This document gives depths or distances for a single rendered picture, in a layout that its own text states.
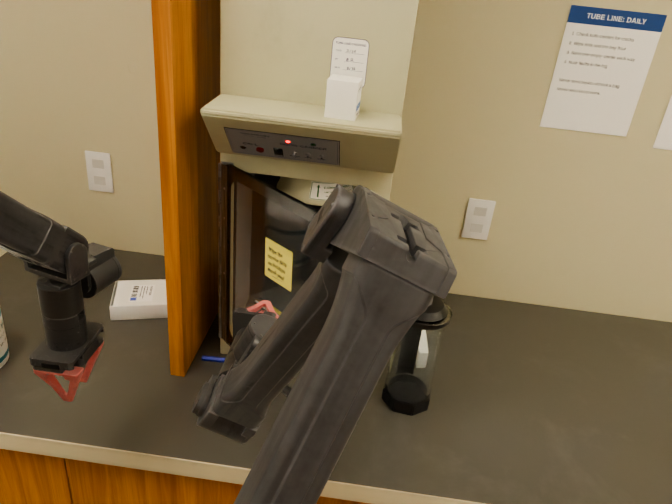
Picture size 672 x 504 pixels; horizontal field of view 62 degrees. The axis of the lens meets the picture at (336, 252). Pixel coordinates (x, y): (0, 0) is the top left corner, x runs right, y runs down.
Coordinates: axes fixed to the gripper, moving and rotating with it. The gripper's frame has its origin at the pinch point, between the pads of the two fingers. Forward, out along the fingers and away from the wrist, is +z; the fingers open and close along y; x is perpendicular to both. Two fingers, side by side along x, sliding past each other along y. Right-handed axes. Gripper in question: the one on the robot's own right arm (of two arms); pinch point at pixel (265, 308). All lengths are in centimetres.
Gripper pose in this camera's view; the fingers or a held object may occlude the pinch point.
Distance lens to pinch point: 96.9
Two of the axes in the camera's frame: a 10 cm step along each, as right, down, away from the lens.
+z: 1.0, -4.7, 8.8
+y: 0.9, -8.7, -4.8
